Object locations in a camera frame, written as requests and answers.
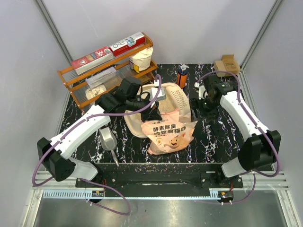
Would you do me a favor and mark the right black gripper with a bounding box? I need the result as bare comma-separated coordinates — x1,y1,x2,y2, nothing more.
189,96,220,124

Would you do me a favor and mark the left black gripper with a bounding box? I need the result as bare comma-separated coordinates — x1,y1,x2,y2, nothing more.
126,96,162,122

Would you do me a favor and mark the pink cat litter bag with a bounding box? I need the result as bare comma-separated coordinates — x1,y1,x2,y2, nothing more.
141,109,197,155

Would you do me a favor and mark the metal litter scoop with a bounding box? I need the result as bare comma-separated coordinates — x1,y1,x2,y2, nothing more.
100,127,119,167

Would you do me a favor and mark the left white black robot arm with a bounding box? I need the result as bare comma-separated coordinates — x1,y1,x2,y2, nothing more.
36,75,162,187

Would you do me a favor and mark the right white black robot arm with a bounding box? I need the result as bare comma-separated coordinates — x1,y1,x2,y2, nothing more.
190,74,281,187

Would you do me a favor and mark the beige plastic litter box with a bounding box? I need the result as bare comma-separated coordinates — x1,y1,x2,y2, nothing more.
124,82,191,139

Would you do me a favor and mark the brown cardboard box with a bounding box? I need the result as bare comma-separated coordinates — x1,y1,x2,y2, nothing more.
214,54,241,75

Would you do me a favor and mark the clear plastic box on shelf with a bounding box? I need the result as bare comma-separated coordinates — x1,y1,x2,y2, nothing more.
86,67,116,88

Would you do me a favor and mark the red white box right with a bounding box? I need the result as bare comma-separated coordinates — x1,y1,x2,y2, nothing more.
109,32,146,57

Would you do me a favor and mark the red white box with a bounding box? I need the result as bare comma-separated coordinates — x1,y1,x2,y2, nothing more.
71,46,114,75
109,32,146,57

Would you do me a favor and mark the red white box left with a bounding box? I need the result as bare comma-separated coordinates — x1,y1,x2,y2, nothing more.
71,46,114,75

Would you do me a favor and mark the orange pump bottle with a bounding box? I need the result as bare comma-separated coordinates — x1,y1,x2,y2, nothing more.
177,64,189,89

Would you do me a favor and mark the white paper bag upper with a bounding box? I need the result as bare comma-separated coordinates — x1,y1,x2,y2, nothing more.
129,47,153,73

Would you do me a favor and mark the white paper bag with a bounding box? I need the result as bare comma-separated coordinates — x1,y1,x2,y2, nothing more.
85,85,107,100
129,47,153,73

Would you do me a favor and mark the white paper bag lower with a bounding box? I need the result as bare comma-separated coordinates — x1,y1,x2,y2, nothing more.
85,85,107,100

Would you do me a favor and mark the orange wooden shelf rack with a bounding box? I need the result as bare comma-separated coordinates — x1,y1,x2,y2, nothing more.
57,35,157,113

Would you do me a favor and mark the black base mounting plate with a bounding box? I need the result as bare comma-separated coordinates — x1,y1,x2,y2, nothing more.
75,162,244,197

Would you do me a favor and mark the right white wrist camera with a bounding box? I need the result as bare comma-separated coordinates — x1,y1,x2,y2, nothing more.
194,82,208,100

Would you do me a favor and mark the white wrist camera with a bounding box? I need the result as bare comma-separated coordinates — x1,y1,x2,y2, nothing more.
150,80,166,102
194,82,208,100

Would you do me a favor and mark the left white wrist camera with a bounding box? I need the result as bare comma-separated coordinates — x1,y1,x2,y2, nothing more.
150,80,166,102

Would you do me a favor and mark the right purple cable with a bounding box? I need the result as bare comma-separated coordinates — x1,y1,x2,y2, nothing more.
195,70,282,205

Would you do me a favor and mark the purple cable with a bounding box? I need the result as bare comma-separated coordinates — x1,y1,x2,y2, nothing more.
195,70,282,205
32,75,163,215

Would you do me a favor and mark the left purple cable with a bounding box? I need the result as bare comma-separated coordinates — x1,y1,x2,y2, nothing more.
32,75,163,215

